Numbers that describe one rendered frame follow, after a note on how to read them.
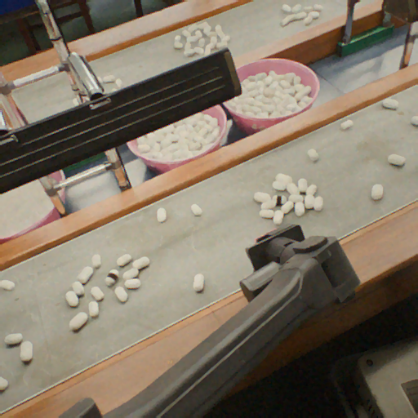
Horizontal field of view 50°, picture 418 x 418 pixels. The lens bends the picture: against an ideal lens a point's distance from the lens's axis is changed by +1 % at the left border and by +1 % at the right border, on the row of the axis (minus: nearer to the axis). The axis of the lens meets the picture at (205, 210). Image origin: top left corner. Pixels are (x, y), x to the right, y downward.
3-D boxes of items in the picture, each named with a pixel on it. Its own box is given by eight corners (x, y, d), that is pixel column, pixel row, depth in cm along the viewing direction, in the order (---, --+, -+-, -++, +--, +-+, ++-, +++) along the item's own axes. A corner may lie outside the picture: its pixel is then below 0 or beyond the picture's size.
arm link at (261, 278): (362, 293, 58) (331, 235, 58) (290, 340, 56) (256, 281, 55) (320, 283, 70) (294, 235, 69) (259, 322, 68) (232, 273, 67)
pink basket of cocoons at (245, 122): (336, 122, 123) (340, 93, 116) (251, 159, 118) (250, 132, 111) (283, 76, 139) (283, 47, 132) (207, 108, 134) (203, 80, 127)
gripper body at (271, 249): (242, 247, 74) (260, 255, 67) (294, 222, 76) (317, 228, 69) (255, 282, 75) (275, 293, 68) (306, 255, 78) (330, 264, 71)
